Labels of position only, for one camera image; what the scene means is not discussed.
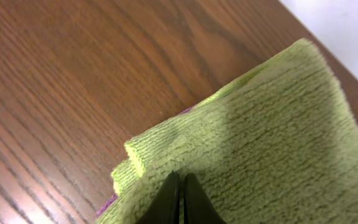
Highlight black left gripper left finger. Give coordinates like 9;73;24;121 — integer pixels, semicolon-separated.
137;172;180;224

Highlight light green cloth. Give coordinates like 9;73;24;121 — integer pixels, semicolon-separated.
98;39;358;223

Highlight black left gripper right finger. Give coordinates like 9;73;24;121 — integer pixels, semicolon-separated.
184;173;226;224

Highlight folded pink cloth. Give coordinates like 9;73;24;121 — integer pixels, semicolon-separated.
95;106;194;219

